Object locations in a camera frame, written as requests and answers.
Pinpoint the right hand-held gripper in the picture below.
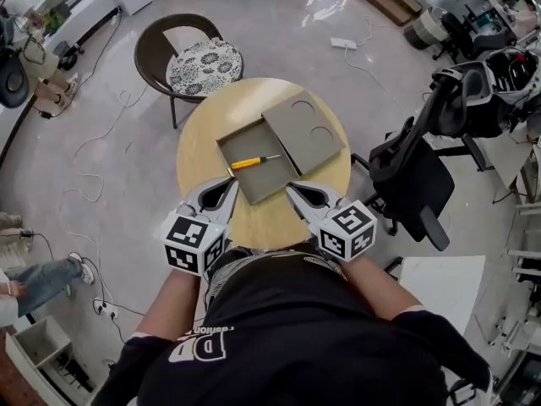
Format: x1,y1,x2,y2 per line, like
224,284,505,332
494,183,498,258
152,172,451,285
287,179,378,263

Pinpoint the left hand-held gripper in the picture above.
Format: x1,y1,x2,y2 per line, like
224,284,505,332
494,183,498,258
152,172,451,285
160,177,241,278

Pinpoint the grey tray box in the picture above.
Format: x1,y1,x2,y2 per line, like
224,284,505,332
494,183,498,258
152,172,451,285
216,118,299,206

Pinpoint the yellow-handled screwdriver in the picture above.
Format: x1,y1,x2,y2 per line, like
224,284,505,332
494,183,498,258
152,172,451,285
230,154,282,171

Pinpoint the person's left forearm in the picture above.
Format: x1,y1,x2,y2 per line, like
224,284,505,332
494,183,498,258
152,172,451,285
135,264,203,343

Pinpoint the person's right forearm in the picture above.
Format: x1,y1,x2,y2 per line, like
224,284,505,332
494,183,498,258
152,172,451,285
337,252,426,323

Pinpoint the grey box lid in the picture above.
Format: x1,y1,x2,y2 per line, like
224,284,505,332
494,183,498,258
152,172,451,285
260,90,349,177

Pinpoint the round wooden table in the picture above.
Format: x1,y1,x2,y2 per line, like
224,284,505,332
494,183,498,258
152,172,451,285
176,77,352,252

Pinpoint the black mesh office chair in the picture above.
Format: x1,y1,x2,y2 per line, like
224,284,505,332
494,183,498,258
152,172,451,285
349,68,495,252

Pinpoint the person's black t-shirt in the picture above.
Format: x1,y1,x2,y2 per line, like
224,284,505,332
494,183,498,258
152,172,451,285
90,243,494,406

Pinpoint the floral seat cushion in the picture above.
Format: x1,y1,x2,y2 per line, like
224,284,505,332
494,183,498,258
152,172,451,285
165,39,245,98

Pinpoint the white floor socket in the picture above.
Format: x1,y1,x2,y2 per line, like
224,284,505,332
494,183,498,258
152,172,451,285
92,297,120,319

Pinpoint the white table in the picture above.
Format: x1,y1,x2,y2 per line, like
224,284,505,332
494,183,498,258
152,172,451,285
396,255,488,340

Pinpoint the dark wicker chair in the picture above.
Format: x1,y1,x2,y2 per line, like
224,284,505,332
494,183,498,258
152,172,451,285
134,13,245,130

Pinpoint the woven basket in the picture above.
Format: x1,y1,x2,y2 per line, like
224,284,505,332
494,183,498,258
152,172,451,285
403,7,450,51

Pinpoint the white shelf unit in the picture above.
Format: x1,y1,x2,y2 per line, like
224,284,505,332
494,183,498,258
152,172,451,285
3,314,95,399

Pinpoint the grey backpack shell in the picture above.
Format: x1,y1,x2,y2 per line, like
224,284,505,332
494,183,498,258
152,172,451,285
0,47,30,110
481,45,541,101

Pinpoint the white power cable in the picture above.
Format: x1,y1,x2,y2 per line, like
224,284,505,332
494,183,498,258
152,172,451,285
342,13,413,118

